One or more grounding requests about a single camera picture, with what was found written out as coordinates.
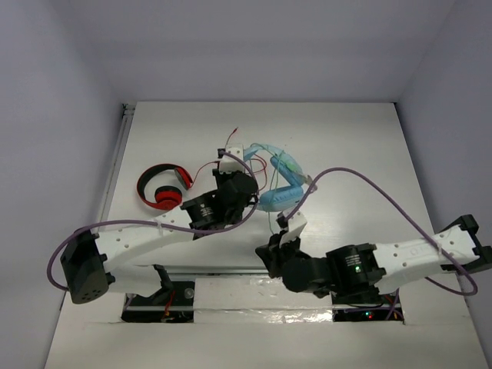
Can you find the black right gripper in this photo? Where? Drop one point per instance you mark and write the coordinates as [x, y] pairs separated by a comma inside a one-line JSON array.
[[272, 251]]

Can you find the red and black headphones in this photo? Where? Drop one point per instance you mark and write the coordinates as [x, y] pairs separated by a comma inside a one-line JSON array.
[[166, 197]]

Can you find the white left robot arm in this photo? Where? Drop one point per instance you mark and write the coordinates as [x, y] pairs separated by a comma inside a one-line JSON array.
[[95, 264]]

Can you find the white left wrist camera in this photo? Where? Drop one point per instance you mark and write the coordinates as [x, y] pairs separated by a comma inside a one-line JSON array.
[[229, 155]]

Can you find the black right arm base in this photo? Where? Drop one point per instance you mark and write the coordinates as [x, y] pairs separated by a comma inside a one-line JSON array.
[[361, 308]]

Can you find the aluminium rail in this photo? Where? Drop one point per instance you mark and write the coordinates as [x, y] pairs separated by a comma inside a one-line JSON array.
[[215, 271]]

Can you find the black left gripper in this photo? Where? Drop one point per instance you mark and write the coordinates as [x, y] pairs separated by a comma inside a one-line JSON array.
[[221, 178]]

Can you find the light blue headphones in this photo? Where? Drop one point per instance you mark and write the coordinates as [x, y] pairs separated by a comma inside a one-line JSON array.
[[287, 183]]

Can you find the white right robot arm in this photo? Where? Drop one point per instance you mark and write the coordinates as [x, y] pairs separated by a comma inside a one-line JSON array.
[[410, 261]]

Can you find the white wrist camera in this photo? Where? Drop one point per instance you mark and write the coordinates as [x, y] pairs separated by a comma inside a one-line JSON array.
[[229, 155], [292, 227]]

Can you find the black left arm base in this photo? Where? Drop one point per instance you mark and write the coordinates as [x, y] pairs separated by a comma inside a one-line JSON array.
[[172, 303]]

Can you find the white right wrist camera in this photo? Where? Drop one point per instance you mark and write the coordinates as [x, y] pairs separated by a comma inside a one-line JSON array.
[[292, 227]]

